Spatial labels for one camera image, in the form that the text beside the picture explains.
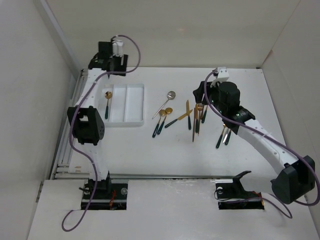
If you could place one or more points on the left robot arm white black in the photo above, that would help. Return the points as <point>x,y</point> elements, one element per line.
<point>87,124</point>

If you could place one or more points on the gold knife green handle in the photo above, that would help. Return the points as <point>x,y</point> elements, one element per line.
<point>175,120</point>
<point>188,111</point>

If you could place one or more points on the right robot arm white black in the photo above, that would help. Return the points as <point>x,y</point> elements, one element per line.
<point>295,175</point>

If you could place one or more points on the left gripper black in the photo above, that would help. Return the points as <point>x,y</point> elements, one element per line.
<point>122,61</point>

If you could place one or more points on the gold fork green handle right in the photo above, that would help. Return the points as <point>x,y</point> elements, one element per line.
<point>221,137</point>

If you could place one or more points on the silver spoon thin handle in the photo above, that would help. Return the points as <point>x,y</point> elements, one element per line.
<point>170,96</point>

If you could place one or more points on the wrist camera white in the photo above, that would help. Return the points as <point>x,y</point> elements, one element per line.
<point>221,75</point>
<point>117,48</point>

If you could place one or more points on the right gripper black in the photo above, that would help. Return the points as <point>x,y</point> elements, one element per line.
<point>198,93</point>

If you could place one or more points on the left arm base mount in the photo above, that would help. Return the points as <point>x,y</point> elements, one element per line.
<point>110,194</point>

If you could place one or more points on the white divided utensil tray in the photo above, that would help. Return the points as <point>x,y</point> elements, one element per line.
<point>126,107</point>

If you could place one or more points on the gold spoon green handle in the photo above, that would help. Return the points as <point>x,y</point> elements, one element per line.
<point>167,111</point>
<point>108,95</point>
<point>161,113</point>

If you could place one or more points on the gold knife green handle upright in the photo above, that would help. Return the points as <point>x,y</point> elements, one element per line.
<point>188,111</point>

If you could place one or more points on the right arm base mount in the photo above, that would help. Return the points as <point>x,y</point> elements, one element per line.
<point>231,194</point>

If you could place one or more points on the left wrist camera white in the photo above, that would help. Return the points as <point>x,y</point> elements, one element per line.
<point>117,48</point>

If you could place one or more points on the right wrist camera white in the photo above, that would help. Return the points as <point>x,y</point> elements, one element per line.
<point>221,75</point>

